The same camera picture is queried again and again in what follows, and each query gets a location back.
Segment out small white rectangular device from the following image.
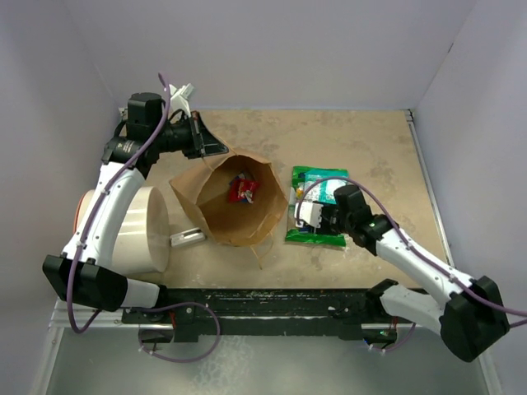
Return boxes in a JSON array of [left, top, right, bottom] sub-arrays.
[[170, 228, 207, 248]]

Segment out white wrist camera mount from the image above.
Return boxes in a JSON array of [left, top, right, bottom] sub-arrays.
[[164, 83, 194, 118], [294, 202, 324, 229]]

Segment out green Chuba snack bag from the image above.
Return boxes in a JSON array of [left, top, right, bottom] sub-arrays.
[[285, 166, 346, 247]]

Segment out purple cable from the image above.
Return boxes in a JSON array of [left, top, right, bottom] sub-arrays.
[[65, 72, 222, 363], [294, 176, 527, 353]]

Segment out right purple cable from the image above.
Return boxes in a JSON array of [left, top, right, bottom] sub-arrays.
[[294, 176, 527, 353]]

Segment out blue Kettle chips bag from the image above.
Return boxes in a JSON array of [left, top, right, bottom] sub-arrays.
[[294, 172, 305, 229]]

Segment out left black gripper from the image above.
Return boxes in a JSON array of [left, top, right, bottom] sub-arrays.
[[152, 111, 228, 160]]

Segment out brown paper bag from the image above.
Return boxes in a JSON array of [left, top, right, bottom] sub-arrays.
[[169, 148, 288, 264]]

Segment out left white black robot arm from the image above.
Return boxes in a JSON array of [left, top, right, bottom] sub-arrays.
[[42, 84, 229, 323]]

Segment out white cylindrical bucket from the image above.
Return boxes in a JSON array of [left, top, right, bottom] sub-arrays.
[[79, 187, 170, 277]]

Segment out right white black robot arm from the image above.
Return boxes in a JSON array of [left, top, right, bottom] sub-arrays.
[[329, 184, 511, 362]]

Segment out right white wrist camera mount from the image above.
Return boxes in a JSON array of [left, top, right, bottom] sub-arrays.
[[294, 202, 324, 229]]

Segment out red snack packet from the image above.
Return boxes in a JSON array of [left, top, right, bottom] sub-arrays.
[[228, 177, 260, 204]]

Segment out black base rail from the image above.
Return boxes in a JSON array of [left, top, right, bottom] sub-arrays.
[[123, 288, 398, 346]]

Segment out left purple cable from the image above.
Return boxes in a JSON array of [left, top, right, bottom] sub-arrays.
[[65, 72, 222, 363]]

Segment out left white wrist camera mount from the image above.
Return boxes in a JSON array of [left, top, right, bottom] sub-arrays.
[[164, 83, 194, 118]]

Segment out teal snack packet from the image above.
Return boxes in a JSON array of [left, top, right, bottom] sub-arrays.
[[304, 169, 348, 205]]

